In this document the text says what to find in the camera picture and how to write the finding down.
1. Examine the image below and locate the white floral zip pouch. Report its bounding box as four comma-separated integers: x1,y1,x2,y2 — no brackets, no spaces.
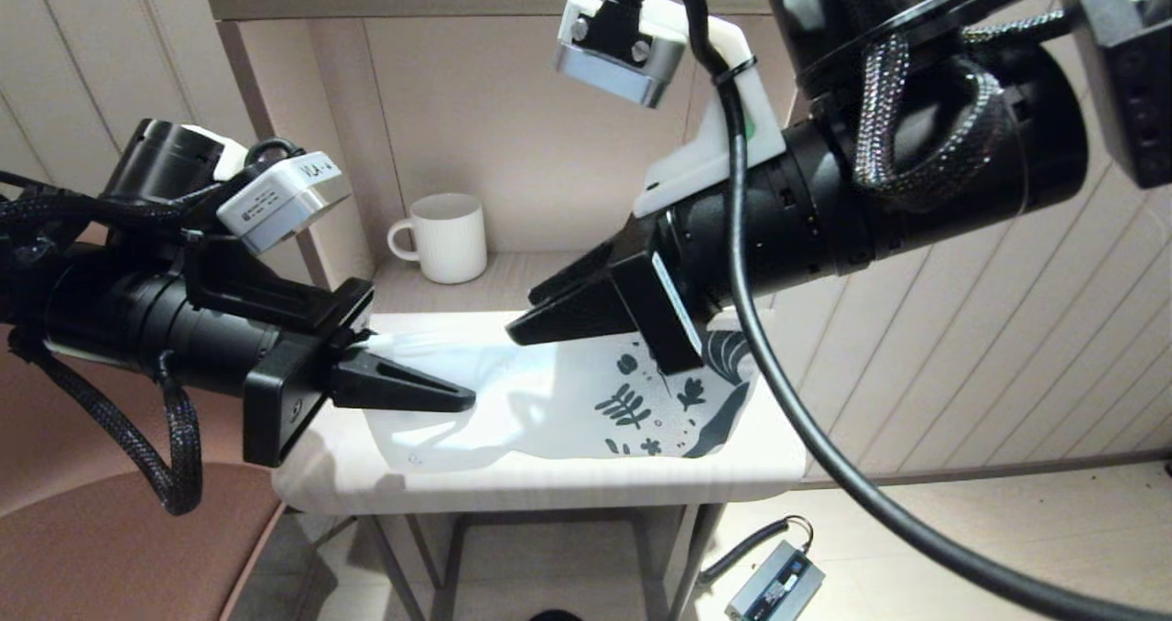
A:
362,326,761,474

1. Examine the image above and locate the white ribbed ceramic mug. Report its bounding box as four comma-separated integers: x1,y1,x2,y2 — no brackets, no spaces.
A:
387,192,488,285

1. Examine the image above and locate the black braided left arm sleeve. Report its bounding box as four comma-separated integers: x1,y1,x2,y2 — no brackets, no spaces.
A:
0,177,204,517

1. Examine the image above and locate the black braided arm sleeve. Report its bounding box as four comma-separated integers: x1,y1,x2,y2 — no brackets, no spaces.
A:
0,177,204,517
852,7,1072,214

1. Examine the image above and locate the pink upholstered chair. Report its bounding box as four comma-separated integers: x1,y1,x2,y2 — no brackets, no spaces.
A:
0,223,287,621

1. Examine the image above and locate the black braided right arm sleeve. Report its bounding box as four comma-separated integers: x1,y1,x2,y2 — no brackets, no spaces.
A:
852,7,1072,214

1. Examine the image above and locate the grey power adapter box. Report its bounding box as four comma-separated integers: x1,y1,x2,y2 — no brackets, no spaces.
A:
725,540,825,621

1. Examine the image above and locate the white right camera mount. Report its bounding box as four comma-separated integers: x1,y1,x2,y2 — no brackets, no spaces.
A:
632,0,788,219

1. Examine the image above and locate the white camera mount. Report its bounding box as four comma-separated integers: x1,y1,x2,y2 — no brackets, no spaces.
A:
181,125,250,182
632,0,788,219

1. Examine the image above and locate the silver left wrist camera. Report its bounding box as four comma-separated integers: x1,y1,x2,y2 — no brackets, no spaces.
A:
217,152,353,256

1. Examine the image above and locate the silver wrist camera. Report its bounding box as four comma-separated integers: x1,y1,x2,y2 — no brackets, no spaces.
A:
554,0,688,109
217,152,353,256

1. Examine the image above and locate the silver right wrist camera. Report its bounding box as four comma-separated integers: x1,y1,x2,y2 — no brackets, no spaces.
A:
554,0,688,109

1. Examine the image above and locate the black right camera cable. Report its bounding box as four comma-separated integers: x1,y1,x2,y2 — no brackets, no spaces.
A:
613,0,1172,621

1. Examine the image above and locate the black camera cable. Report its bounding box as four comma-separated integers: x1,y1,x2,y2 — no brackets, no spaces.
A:
613,0,1172,621
243,137,308,169

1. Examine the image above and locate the black left camera cable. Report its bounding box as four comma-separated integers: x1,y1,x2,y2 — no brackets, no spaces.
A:
243,137,308,169

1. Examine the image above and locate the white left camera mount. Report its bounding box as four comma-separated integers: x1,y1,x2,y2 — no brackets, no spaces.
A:
181,125,250,182

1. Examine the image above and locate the black corrugated floor cable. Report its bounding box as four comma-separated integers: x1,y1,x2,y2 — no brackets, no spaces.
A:
700,516,814,587

